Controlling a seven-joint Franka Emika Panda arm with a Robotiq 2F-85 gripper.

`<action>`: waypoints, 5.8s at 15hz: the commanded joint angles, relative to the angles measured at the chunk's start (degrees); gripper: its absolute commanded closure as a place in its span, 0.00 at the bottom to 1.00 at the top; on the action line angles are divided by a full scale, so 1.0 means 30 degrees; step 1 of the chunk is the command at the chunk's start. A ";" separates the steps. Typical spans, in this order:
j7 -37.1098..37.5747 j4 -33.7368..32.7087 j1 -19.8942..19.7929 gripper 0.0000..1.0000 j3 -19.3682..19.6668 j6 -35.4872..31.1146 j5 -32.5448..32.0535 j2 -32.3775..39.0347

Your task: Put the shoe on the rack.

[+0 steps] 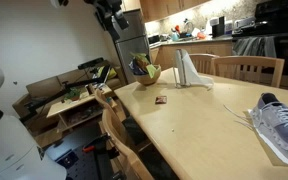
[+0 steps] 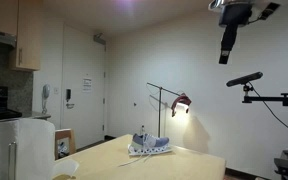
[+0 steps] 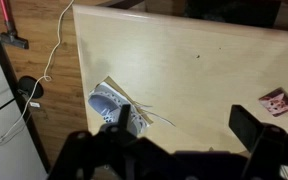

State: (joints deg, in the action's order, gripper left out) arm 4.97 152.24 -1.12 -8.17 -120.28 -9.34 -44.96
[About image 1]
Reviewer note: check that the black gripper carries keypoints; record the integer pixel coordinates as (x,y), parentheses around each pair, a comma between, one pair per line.
(105,8)

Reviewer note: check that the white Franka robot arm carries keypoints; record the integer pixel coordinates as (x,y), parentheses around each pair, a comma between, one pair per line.
(10,150)

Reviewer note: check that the dark dish rack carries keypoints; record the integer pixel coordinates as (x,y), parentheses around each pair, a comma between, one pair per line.
(186,31)

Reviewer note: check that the stainless steel refrigerator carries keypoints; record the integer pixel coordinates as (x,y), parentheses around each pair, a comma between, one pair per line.
(132,50)

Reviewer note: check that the black toaster oven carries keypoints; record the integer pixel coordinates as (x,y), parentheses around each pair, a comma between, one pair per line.
(154,39)

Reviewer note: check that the yellow green cushion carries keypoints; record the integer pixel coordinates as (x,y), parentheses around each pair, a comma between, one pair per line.
(108,72)

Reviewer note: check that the dark blue snack packet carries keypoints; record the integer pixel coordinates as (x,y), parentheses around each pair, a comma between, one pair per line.
(135,68)

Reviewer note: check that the wooden upper kitchen cabinets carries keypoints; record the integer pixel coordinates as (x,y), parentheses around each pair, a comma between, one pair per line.
(157,8)

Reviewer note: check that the yellow green snack packet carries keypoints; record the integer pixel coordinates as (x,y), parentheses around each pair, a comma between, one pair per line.
(150,70)

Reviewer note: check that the wooden bowl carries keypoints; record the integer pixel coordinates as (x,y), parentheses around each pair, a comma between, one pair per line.
(147,80)

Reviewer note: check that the teal kettle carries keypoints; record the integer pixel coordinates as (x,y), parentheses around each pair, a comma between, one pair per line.
(175,36)

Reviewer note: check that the kitchen counter with cabinets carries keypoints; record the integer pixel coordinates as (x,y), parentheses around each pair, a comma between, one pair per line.
(170,55)

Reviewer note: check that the small potted plant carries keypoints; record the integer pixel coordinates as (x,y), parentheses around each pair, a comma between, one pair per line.
(72,94)

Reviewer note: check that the metal paper towel holder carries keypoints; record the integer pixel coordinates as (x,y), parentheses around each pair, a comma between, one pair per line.
(174,78)

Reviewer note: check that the small brown packet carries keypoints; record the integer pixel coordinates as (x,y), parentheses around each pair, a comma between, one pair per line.
(161,100)

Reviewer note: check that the white paper towel roll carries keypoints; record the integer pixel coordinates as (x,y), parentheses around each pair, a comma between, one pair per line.
(188,70)

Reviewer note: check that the orange countertop object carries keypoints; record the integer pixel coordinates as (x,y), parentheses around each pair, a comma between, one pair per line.
(201,35)

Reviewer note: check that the wooden coffee table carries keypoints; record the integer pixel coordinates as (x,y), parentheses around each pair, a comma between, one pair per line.
(67,106)

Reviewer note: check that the beige sofa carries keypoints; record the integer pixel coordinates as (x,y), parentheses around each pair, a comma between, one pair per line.
(44,88)

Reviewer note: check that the black coffee maker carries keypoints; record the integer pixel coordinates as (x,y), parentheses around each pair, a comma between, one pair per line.
(218,28)

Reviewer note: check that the white countertop container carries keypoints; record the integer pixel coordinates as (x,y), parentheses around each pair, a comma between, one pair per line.
(228,28)

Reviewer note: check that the silver toaster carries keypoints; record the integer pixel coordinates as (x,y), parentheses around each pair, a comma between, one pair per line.
(244,25)

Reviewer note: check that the wide wooden chair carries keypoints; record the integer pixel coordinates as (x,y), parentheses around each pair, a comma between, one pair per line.
(250,61)

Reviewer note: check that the grey hanging towel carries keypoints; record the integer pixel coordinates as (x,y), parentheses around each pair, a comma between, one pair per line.
(254,46)

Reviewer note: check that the white paper sheet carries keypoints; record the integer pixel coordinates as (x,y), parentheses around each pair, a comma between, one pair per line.
(273,146)
(267,152)

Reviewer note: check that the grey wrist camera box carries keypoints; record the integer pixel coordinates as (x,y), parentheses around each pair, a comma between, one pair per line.
(121,20)

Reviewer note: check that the black stereo camera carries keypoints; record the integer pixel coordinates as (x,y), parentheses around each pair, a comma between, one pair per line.
(90,63)

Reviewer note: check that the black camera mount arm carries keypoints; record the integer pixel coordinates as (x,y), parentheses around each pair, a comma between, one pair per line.
(50,96)

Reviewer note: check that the small dark wall hook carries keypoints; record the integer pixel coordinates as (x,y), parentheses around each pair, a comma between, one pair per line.
(15,82)

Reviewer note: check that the perforated black base plate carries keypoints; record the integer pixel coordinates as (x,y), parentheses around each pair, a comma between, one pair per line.
(77,166)

